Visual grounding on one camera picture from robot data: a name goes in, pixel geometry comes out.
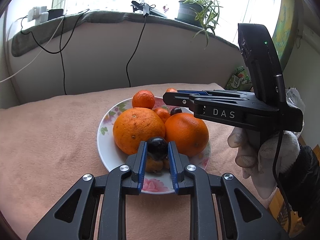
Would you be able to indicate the speckled large orange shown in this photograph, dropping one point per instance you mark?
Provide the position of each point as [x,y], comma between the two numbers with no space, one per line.
[135,130]

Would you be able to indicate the person's right forearm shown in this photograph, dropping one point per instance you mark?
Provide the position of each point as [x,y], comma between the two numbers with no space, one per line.
[302,180]

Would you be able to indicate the smooth large orange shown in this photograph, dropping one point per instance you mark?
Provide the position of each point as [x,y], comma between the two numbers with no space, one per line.
[186,132]

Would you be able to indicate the black power adapter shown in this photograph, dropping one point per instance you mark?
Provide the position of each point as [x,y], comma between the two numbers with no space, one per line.
[55,14]

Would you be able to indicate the yellow green wall painting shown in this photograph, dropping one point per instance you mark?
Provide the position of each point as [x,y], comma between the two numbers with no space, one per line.
[285,30]

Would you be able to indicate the small tangerine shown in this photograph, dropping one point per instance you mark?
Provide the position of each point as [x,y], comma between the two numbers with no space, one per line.
[171,90]
[143,99]
[162,115]

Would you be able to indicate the black clip mount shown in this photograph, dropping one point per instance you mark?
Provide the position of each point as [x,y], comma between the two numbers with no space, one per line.
[142,7]

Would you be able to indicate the potted spider plant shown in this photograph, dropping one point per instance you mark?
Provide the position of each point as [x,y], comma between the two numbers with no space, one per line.
[195,7]

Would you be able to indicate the white power strip with plugs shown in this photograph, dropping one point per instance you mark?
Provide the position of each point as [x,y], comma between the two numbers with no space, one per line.
[37,13]

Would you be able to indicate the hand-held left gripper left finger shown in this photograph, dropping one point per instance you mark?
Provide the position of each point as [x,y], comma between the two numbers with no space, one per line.
[143,165]

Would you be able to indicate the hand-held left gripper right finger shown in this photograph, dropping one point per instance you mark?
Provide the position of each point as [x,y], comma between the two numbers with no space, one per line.
[172,165]

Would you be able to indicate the dark purple grape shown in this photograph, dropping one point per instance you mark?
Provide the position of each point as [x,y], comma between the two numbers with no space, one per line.
[176,110]
[157,148]

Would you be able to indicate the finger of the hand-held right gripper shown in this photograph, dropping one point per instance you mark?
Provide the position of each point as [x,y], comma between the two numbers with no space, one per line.
[192,92]
[180,101]

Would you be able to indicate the floral white plate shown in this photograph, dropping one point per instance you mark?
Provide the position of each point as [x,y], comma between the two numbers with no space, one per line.
[152,185]

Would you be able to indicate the grey windowsill cloth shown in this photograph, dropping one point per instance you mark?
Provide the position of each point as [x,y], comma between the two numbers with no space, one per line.
[105,17]

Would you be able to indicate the green snack bag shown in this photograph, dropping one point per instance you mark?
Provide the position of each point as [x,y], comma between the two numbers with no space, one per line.
[237,80]

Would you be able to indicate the person's right hand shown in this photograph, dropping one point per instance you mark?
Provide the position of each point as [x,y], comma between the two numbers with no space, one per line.
[250,155]

